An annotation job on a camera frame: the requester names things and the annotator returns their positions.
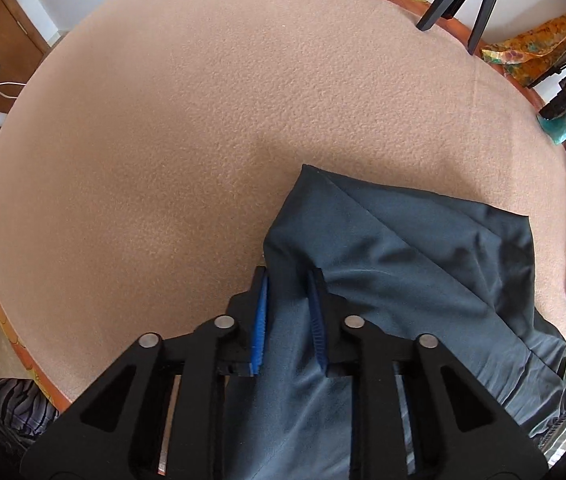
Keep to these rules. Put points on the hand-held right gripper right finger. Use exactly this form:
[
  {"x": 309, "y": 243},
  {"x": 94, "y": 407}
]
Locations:
[{"x": 317, "y": 330}]

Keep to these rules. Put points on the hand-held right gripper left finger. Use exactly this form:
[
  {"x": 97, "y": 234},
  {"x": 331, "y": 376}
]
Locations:
[{"x": 260, "y": 330}]

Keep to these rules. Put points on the black pants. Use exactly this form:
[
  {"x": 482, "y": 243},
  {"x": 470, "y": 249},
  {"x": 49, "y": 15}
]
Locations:
[{"x": 413, "y": 270}]

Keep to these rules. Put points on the beige fleece blanket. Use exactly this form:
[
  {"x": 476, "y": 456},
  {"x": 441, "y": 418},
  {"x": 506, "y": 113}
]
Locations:
[{"x": 188, "y": 135}]

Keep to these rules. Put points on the orange floral bedsheet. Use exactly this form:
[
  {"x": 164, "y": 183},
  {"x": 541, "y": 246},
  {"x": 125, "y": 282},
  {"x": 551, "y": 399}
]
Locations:
[{"x": 50, "y": 392}]

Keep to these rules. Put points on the person's zebra striped clothing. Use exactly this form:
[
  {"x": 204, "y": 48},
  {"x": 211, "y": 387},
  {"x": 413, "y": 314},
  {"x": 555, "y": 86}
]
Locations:
[{"x": 8, "y": 410}]

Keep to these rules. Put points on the wooden cabinet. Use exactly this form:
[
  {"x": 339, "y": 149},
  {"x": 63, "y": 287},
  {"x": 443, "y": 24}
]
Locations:
[{"x": 8, "y": 30}]

